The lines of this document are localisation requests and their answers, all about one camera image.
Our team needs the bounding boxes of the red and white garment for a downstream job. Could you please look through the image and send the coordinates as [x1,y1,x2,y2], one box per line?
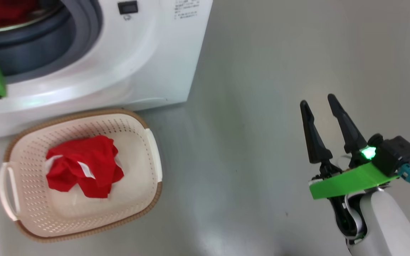
[0,0,54,31]
[45,135,125,199]

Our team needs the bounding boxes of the white washing machine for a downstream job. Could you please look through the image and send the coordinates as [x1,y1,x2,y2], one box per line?
[0,0,213,139]

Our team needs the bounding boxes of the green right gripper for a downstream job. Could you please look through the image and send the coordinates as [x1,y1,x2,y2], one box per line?
[300,94,401,200]

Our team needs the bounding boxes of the cream plastic laundry basket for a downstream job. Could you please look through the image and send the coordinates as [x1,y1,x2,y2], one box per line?
[0,108,163,243]

